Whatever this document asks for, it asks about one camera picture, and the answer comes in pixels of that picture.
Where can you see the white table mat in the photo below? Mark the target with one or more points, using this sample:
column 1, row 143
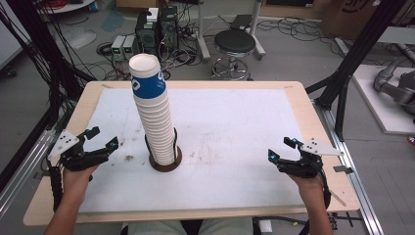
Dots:
column 228, row 137

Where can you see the aluminium rail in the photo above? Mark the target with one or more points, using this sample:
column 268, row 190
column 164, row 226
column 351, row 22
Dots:
column 355, row 186
column 23, row 173

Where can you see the black metal frame post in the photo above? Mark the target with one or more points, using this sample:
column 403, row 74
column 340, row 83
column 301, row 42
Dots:
column 42, row 49
column 359, row 52

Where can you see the grey tape piece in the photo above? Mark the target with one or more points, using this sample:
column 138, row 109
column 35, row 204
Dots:
column 342, row 169

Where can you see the person's right hand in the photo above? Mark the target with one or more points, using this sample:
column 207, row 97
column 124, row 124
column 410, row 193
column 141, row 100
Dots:
column 306, row 184

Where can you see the brown and black cup holder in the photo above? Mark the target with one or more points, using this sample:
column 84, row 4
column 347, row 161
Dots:
column 166, row 167

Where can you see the brown cardboard box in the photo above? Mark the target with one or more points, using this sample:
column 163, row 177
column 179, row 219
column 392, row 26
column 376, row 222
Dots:
column 349, row 16

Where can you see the thin wooden stick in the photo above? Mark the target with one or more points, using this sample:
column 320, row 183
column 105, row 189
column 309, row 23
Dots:
column 337, row 197

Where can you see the black computer tower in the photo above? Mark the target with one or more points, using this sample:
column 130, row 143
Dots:
column 146, row 36
column 169, row 29

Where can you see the grey power supply unit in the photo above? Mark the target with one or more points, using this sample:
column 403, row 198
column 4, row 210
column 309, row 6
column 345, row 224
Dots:
column 129, row 47
column 117, row 47

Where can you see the white metal table stand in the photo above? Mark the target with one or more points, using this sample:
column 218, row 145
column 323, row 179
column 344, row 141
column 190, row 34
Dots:
column 203, row 42

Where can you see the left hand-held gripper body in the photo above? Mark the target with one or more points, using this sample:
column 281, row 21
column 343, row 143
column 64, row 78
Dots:
column 67, row 143

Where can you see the person's left hand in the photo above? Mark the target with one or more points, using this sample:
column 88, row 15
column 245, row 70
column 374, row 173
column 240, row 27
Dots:
column 75, row 181

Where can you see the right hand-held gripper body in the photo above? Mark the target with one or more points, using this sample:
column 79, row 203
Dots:
column 314, row 148

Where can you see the person's legs in light trousers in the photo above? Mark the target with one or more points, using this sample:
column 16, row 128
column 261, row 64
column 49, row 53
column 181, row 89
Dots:
column 221, row 228

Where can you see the white floor platform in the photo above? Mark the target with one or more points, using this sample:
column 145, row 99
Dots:
column 381, row 107

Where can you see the stack of white paper cups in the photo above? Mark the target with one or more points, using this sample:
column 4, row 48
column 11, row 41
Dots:
column 153, row 111

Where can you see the black round stool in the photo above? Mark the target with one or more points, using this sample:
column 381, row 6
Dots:
column 234, row 41

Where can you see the light wooden table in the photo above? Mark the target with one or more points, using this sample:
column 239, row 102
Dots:
column 319, row 130

